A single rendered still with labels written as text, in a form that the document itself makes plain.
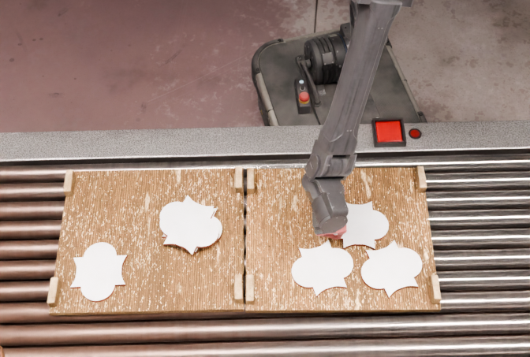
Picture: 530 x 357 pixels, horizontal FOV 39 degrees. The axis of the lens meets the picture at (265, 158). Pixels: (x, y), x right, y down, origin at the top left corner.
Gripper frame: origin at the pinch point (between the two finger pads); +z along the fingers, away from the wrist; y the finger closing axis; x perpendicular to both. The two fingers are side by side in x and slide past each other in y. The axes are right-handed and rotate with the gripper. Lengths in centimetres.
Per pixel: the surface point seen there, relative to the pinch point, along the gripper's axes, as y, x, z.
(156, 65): 122, 88, 74
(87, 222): 0, 54, -14
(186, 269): -10.9, 31.7, -7.7
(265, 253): -6.8, 15.4, -2.9
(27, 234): -1, 68, -16
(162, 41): 135, 87, 74
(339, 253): -7.1, -0.3, 0.7
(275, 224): 0.2, 13.3, -2.3
